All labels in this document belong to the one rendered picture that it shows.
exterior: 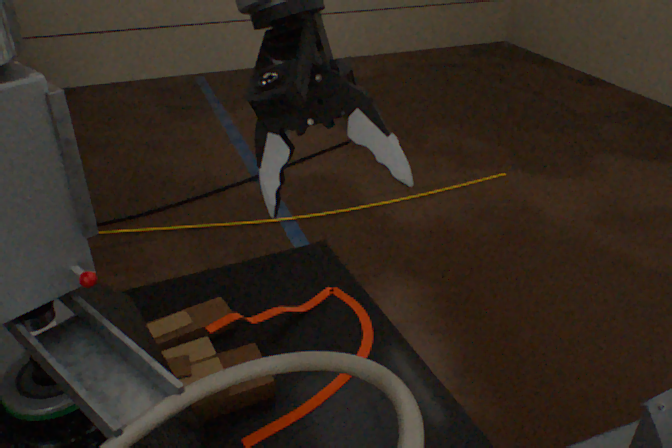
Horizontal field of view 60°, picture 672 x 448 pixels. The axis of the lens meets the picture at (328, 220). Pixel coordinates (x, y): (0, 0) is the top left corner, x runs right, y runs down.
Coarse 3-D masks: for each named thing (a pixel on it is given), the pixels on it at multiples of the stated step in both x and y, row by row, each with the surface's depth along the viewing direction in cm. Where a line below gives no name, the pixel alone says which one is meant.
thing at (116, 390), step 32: (96, 320) 107; (32, 352) 103; (64, 352) 105; (96, 352) 105; (128, 352) 101; (64, 384) 95; (96, 384) 98; (128, 384) 98; (160, 384) 96; (96, 416) 88; (128, 416) 92
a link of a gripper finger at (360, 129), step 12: (348, 120) 55; (360, 120) 54; (348, 132) 55; (360, 132) 55; (372, 132) 55; (360, 144) 55; (372, 144) 55; (384, 144) 55; (396, 144) 55; (384, 156) 55; (396, 156) 55; (396, 168) 55; (408, 168) 56; (408, 180) 56
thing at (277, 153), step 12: (288, 132) 59; (276, 144) 57; (288, 144) 57; (264, 156) 58; (276, 156) 58; (288, 156) 57; (264, 168) 58; (276, 168) 58; (264, 180) 59; (276, 180) 59; (264, 192) 60; (276, 192) 59; (276, 204) 60
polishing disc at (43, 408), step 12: (24, 360) 130; (12, 372) 127; (24, 372) 127; (0, 384) 124; (12, 384) 124; (24, 384) 124; (0, 396) 121; (12, 396) 121; (24, 396) 121; (36, 396) 121; (48, 396) 121; (60, 396) 121; (12, 408) 119; (24, 408) 118; (36, 408) 118; (48, 408) 118; (60, 408) 119
